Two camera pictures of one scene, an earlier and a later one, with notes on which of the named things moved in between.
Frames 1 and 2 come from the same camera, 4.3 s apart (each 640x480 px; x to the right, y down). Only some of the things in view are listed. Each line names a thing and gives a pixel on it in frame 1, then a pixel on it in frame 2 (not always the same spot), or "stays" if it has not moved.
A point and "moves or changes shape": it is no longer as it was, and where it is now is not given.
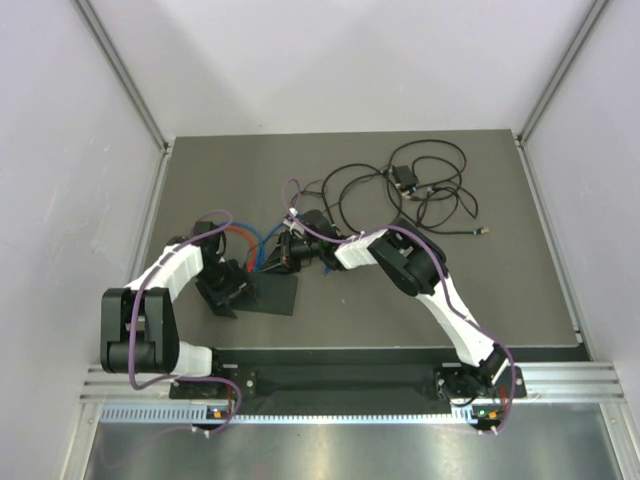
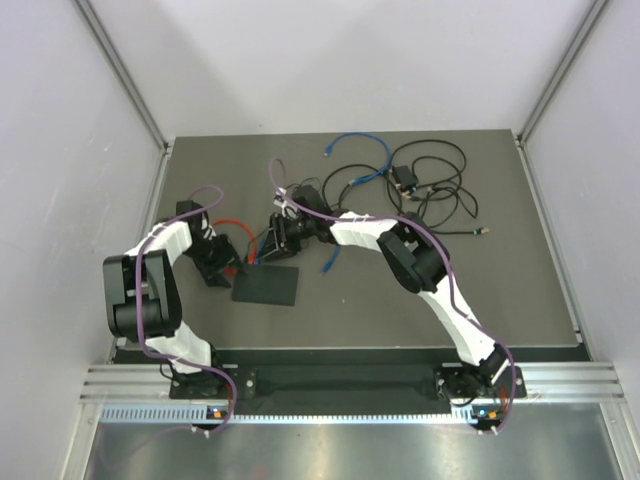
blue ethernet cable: [263, 240] moves or changes shape
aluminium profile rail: [538, 381] stays
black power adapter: [404, 176] stays
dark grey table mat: [272, 210] stays
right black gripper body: [295, 251] to [293, 232]
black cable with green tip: [482, 230] stays
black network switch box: [275, 292] moves or changes shape
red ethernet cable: [252, 260] moves or changes shape
